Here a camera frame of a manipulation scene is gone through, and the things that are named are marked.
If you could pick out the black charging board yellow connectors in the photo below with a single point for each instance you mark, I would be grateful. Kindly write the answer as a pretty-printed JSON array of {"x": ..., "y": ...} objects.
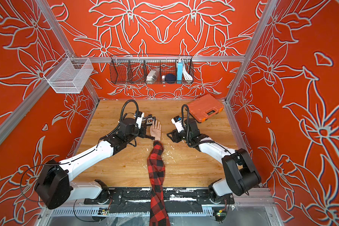
[{"x": 148, "y": 120}]

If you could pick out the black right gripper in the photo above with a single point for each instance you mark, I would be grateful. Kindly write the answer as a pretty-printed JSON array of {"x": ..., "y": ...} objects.
[{"x": 175, "y": 135}]

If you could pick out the black wire wall basket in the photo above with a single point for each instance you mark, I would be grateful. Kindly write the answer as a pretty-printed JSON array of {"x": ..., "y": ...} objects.
[{"x": 131, "y": 70}]

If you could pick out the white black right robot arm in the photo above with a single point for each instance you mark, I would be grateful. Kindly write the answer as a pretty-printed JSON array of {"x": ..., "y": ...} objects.
[{"x": 241, "y": 175}]

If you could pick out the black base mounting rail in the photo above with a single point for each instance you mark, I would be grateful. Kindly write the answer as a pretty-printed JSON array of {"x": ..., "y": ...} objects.
[{"x": 174, "y": 200}]

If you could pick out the clear plastic wall bin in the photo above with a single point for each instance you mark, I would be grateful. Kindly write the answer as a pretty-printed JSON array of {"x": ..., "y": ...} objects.
[{"x": 70, "y": 75}]

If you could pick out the orange tool case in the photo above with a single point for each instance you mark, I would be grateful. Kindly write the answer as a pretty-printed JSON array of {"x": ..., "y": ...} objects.
[{"x": 205, "y": 107}]

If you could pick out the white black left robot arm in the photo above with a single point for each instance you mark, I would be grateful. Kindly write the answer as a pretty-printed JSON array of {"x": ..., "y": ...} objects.
[{"x": 55, "y": 184}]

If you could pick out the dark blue round object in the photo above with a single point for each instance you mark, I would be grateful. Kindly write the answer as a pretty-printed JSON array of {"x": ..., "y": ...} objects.
[{"x": 170, "y": 78}]

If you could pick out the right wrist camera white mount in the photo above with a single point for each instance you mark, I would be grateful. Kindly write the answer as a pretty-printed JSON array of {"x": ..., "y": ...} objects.
[{"x": 185, "y": 125}]

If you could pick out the silver pouch in basket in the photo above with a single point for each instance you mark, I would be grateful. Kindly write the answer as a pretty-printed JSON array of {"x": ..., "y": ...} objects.
[{"x": 153, "y": 76}]

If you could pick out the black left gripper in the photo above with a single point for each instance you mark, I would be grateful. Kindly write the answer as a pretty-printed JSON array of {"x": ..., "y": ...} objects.
[{"x": 143, "y": 129}]

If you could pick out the mannequin hand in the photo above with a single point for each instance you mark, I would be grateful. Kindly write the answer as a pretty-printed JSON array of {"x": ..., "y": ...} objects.
[{"x": 156, "y": 130}]

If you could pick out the red black plaid sleeve arm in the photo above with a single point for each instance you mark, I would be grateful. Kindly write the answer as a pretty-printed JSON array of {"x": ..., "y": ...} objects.
[{"x": 156, "y": 171}]

